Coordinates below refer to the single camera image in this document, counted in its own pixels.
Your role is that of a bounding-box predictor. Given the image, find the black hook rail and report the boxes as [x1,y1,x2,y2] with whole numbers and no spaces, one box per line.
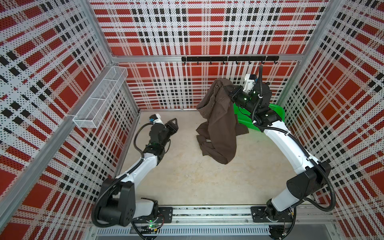
[181,56,280,63]

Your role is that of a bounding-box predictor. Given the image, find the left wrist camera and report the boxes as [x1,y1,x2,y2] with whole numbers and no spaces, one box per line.
[149,114,164,125]

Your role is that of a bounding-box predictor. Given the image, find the brown trousers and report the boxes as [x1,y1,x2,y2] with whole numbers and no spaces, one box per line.
[196,79,249,165]

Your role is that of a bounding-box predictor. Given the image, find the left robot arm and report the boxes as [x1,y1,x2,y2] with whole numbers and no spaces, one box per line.
[91,114,179,228]

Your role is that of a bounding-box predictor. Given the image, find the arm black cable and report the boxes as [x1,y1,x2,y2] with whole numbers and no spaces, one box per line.
[90,121,169,240]
[250,64,336,239]

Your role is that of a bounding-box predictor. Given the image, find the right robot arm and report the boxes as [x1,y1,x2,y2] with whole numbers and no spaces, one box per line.
[226,85,336,222]

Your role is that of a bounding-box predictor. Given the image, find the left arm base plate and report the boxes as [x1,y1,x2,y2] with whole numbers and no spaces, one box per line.
[133,207,174,224]

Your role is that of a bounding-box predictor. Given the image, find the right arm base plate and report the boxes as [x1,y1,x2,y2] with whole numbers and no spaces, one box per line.
[251,206,294,223]

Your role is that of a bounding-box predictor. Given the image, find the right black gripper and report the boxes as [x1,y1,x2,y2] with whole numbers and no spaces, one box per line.
[224,84,259,115]

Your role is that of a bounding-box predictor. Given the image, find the green plastic basket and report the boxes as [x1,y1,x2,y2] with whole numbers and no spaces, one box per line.
[234,104,285,131]

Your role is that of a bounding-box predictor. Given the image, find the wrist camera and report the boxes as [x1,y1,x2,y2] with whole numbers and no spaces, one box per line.
[149,114,164,125]
[243,74,258,95]

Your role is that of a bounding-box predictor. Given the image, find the white wire mesh shelf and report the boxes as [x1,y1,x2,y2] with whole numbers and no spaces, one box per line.
[73,66,128,129]

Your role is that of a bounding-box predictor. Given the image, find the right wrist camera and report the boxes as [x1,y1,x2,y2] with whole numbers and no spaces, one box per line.
[243,74,258,95]

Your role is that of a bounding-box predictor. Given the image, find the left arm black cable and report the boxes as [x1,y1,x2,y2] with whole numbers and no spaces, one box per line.
[90,121,169,240]

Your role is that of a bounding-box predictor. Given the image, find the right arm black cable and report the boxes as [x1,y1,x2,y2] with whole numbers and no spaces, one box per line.
[250,64,336,239]

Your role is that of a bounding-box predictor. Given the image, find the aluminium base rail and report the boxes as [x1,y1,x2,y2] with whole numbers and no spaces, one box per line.
[88,205,335,226]

